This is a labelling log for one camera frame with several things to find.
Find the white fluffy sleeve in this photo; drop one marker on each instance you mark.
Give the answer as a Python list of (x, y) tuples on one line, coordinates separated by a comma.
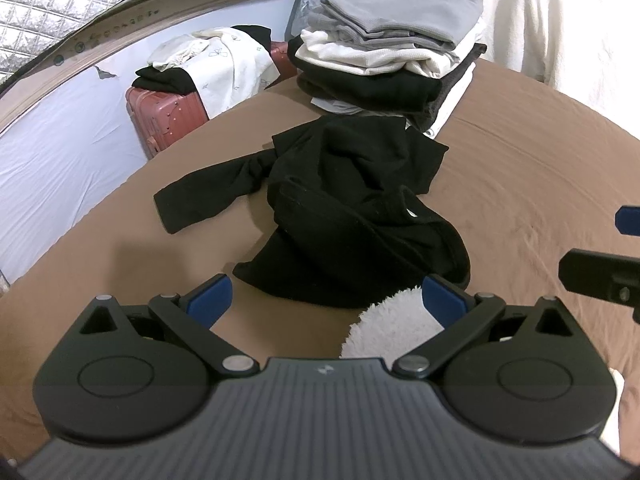
[(390, 329)]

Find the black garment on suitcase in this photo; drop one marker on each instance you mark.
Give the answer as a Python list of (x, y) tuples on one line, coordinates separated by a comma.
[(178, 81)]

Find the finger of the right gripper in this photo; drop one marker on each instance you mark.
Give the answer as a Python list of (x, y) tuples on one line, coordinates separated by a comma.
[(607, 277), (627, 220)]

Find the stack of folded clothes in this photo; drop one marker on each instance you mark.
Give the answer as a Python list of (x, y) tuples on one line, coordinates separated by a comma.
[(408, 58)]

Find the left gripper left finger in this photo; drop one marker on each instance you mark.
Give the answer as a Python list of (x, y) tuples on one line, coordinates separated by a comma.
[(190, 319)]

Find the white patterned shirt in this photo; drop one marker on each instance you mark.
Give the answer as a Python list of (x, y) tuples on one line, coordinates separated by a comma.
[(226, 65)]

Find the black sweater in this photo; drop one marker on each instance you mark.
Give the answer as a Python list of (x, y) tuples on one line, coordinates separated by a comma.
[(346, 196)]

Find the red suitcase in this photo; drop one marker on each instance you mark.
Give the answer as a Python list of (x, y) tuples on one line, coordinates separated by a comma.
[(161, 119)]

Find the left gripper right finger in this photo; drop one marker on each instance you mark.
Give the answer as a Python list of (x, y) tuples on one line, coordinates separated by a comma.
[(463, 318)]

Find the white hanging blanket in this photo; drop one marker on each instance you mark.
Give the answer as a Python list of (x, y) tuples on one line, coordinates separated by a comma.
[(587, 49)]

